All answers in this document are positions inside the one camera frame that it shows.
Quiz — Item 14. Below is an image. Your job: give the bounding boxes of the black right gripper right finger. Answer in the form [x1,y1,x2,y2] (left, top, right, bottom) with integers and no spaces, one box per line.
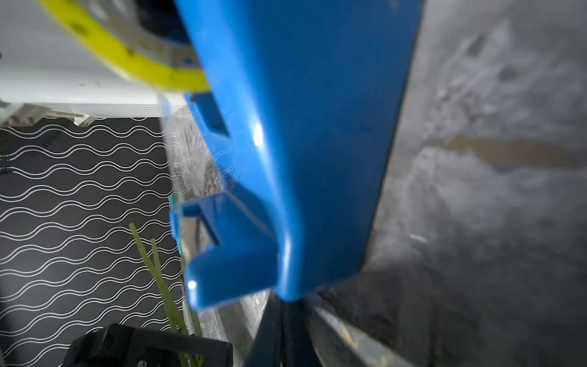
[283,301,321,367]

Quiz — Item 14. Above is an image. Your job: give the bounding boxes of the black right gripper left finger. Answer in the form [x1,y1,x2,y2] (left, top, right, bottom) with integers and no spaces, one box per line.
[244,298,283,367]

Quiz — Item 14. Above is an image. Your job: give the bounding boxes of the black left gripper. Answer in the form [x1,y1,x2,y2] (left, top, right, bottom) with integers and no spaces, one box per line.
[62,324,233,366]

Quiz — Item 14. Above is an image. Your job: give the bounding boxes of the pink artificial flower bouquet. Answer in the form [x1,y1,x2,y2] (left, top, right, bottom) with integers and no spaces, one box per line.
[129,223,203,337]

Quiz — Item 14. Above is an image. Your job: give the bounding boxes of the blue tape dispenser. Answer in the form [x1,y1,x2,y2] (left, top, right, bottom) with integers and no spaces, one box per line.
[38,0,425,313]

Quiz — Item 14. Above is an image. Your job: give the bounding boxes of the brown lid white storage box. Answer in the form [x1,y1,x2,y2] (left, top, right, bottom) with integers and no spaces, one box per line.
[1,1,200,126]

